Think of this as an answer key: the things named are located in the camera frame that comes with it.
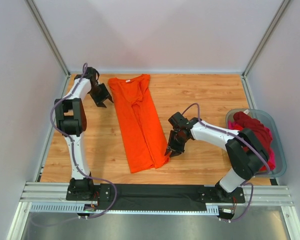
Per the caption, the slotted grey cable duct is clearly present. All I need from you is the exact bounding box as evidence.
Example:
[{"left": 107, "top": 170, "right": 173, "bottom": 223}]
[{"left": 30, "top": 202, "right": 219, "bottom": 216}]

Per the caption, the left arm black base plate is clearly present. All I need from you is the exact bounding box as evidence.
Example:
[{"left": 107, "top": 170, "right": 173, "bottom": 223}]
[{"left": 65, "top": 183, "right": 115, "bottom": 202}]

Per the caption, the orange t shirt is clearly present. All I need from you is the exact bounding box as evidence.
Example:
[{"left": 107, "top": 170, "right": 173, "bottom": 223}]
[{"left": 108, "top": 74, "right": 170, "bottom": 174}]

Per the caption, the dark red t shirt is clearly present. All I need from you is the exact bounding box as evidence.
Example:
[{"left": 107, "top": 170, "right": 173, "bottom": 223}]
[{"left": 233, "top": 111, "right": 273, "bottom": 155}]

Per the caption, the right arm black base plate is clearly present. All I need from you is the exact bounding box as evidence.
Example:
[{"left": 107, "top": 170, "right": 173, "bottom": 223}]
[{"left": 198, "top": 186, "right": 246, "bottom": 204}]

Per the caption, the aluminium corner post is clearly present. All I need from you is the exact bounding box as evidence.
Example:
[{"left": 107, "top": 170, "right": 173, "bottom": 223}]
[
  {"left": 25, "top": 0, "right": 70, "bottom": 76},
  {"left": 241, "top": 0, "right": 293, "bottom": 78}
]

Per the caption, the magenta t shirt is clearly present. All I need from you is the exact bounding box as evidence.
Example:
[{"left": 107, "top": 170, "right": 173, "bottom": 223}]
[{"left": 227, "top": 119, "right": 276, "bottom": 171}]

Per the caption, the black cloth strip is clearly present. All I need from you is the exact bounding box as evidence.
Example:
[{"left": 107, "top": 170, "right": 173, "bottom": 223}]
[{"left": 111, "top": 184, "right": 206, "bottom": 209}]

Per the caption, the clear plastic basket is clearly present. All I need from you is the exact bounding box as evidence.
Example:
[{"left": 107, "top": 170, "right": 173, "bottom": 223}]
[{"left": 225, "top": 108, "right": 287, "bottom": 178}]

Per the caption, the aluminium front rail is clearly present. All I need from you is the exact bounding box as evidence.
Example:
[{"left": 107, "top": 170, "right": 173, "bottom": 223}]
[{"left": 20, "top": 182, "right": 294, "bottom": 206}]

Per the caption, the right aluminium corner post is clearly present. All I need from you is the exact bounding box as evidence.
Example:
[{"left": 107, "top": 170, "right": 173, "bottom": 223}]
[{"left": 241, "top": 0, "right": 293, "bottom": 78}]

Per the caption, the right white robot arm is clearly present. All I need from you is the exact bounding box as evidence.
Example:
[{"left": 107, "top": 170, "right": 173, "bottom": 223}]
[{"left": 165, "top": 112, "right": 270, "bottom": 194}]

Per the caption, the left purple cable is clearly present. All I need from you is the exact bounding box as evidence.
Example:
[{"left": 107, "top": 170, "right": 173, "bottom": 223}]
[{"left": 49, "top": 62, "right": 119, "bottom": 220}]

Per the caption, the left aluminium corner post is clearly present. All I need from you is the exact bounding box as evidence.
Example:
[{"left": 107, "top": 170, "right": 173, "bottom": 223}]
[{"left": 25, "top": 0, "right": 70, "bottom": 76}]

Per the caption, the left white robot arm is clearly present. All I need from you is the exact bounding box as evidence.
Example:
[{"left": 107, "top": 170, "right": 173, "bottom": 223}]
[{"left": 49, "top": 63, "right": 114, "bottom": 183}]

